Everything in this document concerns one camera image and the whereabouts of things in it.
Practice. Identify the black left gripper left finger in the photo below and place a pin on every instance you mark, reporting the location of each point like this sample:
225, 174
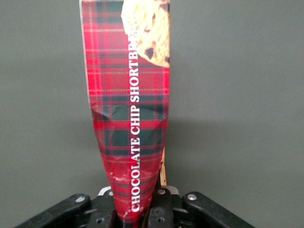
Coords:
71, 211

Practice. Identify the red tartan cookie box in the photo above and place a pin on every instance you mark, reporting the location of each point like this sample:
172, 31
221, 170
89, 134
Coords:
123, 95

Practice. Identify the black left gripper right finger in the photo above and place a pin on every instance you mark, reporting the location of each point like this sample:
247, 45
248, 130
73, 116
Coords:
202, 209

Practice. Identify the dark grey table mat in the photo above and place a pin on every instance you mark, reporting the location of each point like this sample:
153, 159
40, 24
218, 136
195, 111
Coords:
237, 95

